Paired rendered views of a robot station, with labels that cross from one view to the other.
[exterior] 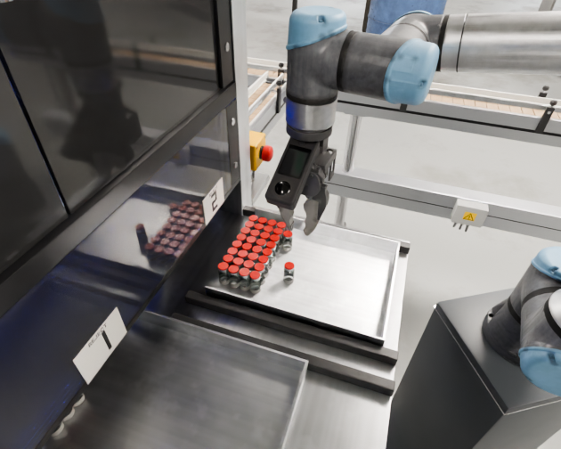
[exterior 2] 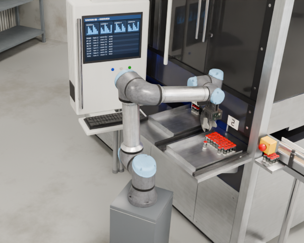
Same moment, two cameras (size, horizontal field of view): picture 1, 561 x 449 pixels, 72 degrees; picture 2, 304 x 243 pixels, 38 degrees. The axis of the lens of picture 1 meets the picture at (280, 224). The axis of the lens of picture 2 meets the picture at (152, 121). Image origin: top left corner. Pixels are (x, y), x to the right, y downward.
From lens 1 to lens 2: 259 cm
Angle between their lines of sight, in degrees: 94
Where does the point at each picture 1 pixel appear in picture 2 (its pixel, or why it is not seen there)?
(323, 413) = (161, 136)
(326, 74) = not seen: hidden behind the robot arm
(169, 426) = (179, 120)
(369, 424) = (153, 140)
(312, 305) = (191, 147)
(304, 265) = (207, 153)
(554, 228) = not seen: outside the picture
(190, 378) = (188, 125)
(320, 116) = not seen: hidden behind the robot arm
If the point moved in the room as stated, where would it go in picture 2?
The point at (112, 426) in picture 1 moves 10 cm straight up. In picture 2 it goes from (186, 115) to (188, 102)
